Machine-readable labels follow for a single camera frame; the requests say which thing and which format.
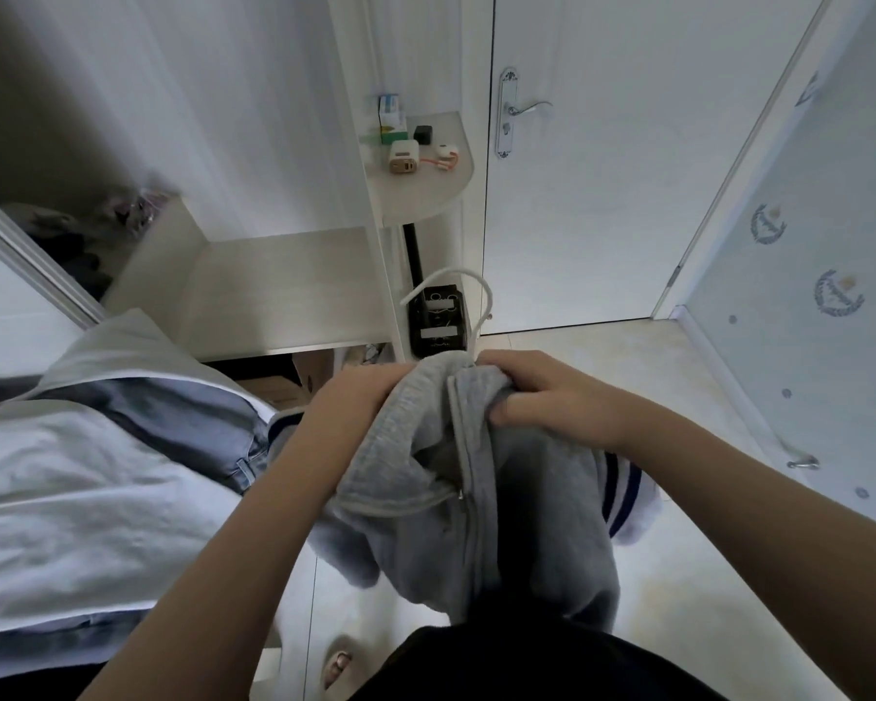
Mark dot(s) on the person's left hand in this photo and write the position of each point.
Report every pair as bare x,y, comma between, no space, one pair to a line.
354,409

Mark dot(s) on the person's right hand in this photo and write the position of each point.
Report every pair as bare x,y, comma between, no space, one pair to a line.
562,401

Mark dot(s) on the grey striped zip hoodie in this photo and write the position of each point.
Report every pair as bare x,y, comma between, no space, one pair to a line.
526,533

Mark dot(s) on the person's left forearm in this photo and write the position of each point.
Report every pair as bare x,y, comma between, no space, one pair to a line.
219,591

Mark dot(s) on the person's right forearm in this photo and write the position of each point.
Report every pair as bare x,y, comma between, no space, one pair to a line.
759,533

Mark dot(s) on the person's dark shirt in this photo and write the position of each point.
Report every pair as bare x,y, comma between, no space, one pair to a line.
540,672

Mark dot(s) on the brown cardboard box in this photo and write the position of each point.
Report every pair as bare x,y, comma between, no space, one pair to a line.
278,384

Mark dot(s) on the black box device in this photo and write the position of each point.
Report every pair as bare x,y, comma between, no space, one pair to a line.
438,321

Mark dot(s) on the rounded corner shelf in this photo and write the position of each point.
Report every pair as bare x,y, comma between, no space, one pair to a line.
424,190

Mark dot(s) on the white door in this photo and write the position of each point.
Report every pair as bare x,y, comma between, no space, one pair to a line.
628,168

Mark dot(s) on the metal door stopper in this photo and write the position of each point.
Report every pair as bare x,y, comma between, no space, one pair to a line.
803,463

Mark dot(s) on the small pink ornament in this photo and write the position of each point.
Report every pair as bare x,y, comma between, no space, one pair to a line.
446,158

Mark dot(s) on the small black item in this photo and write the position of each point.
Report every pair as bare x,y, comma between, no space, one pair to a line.
422,134

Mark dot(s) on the small white blue box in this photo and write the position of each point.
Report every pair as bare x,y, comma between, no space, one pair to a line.
390,117

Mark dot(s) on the dark fabric pile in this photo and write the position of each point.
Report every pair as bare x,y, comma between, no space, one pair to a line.
59,233

